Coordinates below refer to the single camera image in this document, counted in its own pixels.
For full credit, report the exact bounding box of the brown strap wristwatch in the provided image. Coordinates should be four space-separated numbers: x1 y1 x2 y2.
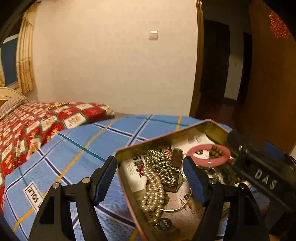
170 148 188 193

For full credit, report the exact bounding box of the brown wooden bead necklace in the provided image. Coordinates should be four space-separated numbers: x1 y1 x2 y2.
208 145 243 186

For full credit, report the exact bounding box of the red patterned blanket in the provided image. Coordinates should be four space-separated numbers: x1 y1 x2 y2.
0 101 115 212

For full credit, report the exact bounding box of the beige patterned curtain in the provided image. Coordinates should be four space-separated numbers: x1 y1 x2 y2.
16 5 38 94

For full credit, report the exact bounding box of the grey bead bracelet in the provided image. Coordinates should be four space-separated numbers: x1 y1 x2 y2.
205 167 222 183

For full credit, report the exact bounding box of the pink bangle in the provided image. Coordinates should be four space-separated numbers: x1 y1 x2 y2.
187 144 231 167

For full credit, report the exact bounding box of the gold beaded bracelet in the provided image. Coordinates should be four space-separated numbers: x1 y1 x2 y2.
47 101 70 109

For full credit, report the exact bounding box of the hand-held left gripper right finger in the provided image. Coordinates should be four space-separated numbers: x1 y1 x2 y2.
183 156 270 241

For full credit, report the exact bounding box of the brown wooden door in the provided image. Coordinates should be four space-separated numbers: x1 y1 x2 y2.
236 0 296 160

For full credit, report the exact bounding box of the silver wire bangle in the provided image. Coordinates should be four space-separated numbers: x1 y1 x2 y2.
159 169 193 212

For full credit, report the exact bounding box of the cream wooden headboard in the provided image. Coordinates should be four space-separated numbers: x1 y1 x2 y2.
0 87 22 107

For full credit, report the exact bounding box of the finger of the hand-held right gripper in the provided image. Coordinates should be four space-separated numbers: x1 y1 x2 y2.
227 130 250 154

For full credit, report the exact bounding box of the pearl necklace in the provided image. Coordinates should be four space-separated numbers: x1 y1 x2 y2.
141 173 166 229

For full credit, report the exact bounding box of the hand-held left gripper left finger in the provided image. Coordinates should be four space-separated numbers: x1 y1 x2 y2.
28 156 118 241

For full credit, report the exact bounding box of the striped pillow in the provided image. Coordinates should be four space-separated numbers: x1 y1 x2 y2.
0 95 29 118

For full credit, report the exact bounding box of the brown wooden door frame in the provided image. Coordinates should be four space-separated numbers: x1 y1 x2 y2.
190 0 204 117

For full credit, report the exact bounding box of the beige curtain with valance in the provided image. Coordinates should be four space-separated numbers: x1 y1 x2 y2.
0 50 5 87

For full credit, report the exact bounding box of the window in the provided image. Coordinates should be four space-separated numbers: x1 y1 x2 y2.
0 35 20 90

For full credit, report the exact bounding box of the blue plaid bed sheet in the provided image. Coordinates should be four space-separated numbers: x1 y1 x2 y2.
5 115 287 241

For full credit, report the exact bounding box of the gold bead necklace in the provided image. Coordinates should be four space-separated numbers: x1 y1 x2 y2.
143 149 177 186

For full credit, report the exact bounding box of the black round tag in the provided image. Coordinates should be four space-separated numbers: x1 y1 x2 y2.
154 218 171 230

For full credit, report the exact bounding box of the red paper door decoration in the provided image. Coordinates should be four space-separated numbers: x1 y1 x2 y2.
268 10 289 39

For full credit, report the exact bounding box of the pink metal tin box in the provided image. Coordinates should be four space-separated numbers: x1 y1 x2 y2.
115 119 273 241

